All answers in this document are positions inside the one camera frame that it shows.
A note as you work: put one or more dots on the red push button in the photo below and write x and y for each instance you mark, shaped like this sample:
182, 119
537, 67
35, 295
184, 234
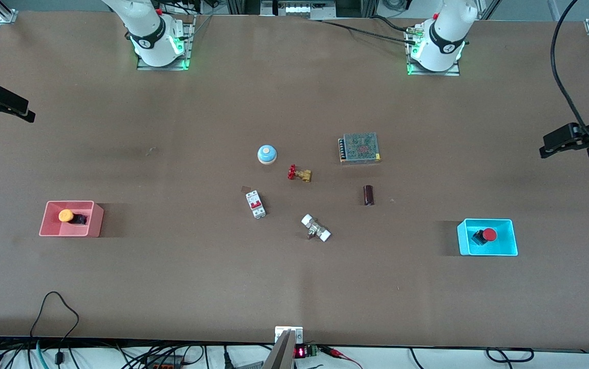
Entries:
489, 234

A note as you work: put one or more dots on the yellow push button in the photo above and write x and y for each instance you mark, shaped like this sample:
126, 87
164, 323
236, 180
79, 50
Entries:
65, 216

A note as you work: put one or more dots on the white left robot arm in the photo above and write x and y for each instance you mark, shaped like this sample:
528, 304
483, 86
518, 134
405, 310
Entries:
445, 36

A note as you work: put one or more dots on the cyan plastic box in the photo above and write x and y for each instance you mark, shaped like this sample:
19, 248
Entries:
507, 241

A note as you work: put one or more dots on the pink plastic box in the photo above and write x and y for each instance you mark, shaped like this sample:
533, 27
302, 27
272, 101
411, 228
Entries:
89, 225

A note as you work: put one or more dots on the brown cylindrical capacitor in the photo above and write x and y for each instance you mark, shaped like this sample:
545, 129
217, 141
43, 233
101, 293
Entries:
369, 195

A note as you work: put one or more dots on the metal mesh power supply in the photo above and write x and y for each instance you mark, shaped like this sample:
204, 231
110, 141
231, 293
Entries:
360, 147

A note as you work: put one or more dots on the blue round dome button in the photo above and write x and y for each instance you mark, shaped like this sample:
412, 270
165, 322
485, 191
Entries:
267, 153

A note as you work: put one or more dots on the metal valve white caps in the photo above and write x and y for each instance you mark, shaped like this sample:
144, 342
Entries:
316, 228

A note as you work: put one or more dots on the white red circuit breaker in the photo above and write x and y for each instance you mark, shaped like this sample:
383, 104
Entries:
255, 204

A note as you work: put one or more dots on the grey control unit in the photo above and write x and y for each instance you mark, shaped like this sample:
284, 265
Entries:
297, 9

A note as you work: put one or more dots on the red digit display module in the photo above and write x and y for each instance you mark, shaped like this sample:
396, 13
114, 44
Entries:
302, 351

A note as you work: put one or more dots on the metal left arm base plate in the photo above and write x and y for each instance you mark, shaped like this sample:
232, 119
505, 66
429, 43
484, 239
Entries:
453, 73

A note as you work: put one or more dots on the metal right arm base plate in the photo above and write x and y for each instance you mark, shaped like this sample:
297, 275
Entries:
188, 51

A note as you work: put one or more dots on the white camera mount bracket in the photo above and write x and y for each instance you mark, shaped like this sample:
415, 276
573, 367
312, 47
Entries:
280, 332

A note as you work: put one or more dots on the grey camera mount bar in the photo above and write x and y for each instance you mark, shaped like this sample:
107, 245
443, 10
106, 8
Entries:
280, 356

